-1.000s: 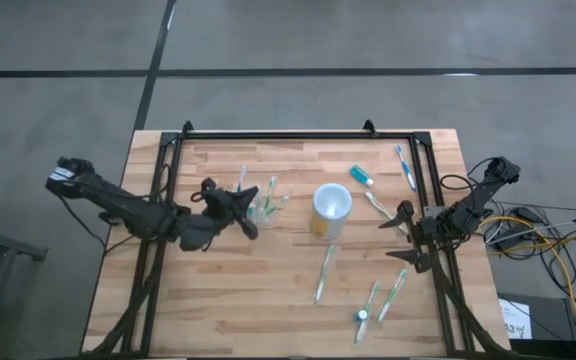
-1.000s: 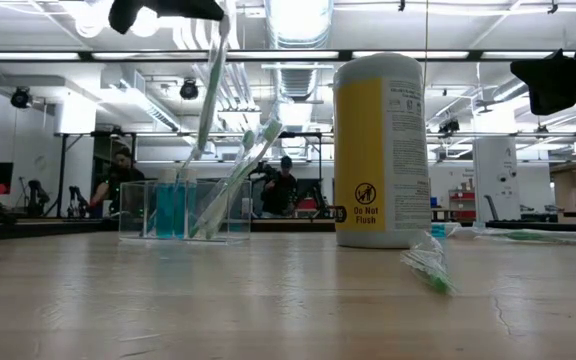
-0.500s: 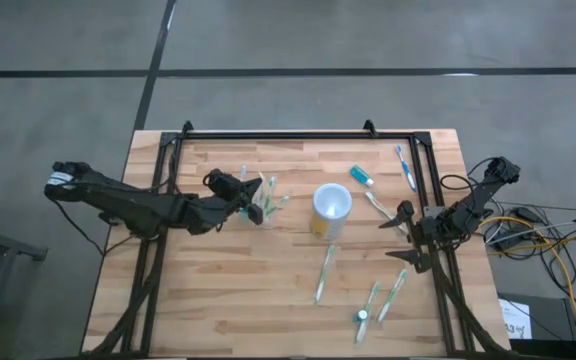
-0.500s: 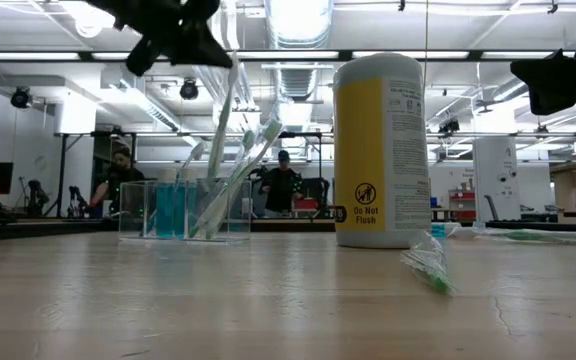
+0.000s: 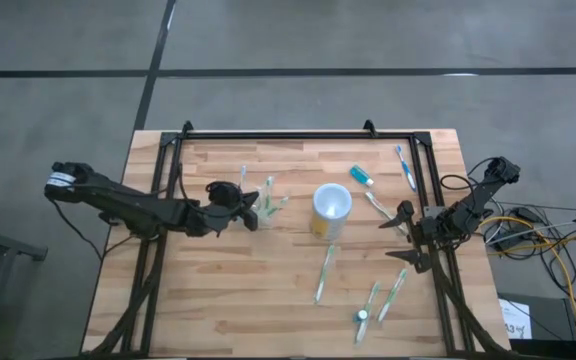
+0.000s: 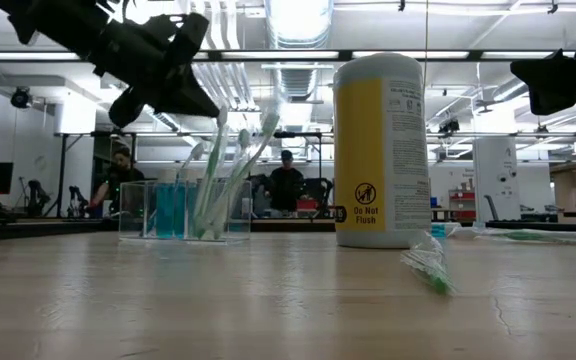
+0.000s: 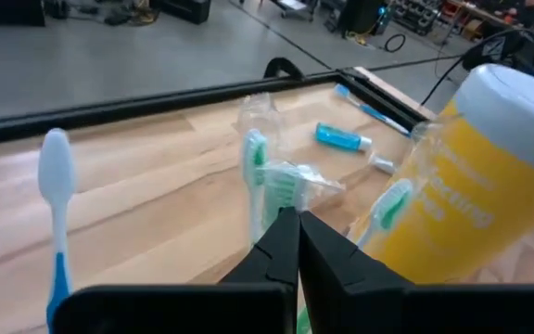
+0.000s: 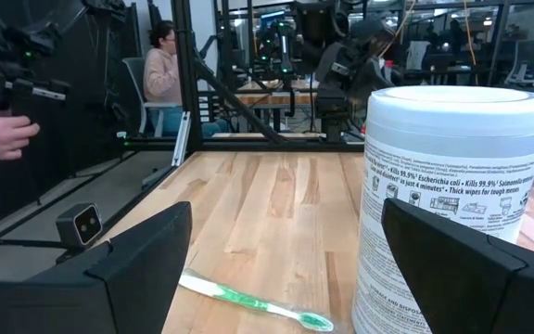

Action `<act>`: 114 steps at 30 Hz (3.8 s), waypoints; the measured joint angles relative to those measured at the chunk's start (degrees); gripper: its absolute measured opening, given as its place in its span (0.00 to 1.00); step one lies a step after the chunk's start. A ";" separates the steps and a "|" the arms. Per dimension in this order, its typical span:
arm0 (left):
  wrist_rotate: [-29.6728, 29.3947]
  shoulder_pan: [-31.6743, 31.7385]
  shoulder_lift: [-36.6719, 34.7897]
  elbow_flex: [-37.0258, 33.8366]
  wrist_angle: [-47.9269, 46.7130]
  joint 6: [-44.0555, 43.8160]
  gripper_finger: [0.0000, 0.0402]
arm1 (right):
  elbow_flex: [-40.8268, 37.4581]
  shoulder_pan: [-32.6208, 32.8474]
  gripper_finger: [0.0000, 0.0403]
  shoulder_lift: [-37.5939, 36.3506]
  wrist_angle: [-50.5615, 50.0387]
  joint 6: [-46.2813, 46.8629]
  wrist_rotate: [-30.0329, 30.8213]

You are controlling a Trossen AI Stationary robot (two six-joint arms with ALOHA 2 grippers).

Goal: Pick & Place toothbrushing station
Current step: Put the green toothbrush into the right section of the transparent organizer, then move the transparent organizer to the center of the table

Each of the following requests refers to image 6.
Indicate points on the person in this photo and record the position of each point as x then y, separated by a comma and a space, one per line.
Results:
285, 185
120, 177

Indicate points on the black overhead frame bar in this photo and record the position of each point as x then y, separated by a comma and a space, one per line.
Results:
345, 55

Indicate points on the red shelf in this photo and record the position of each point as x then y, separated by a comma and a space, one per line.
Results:
463, 202

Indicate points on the black ceiling spotlight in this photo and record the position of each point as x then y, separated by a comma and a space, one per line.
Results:
449, 126
20, 97

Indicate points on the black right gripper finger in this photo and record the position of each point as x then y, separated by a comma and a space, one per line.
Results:
550, 85

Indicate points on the blue mouthwash bottle white cap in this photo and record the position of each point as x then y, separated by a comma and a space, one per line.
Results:
164, 212
184, 212
438, 231

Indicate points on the silver ventilation duct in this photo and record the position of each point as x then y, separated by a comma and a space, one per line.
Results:
298, 25

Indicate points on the white pillar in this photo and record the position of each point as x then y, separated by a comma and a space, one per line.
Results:
495, 170

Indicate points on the black metal table frame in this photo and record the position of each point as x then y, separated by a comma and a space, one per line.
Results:
43, 230

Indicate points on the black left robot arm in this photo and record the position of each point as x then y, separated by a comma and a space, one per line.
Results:
53, 20

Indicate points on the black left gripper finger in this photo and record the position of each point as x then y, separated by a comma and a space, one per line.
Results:
193, 100

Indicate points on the black background frame rig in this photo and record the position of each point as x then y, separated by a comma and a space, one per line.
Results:
293, 134
62, 175

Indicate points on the clear acrylic organizer box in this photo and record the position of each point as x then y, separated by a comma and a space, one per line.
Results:
130, 210

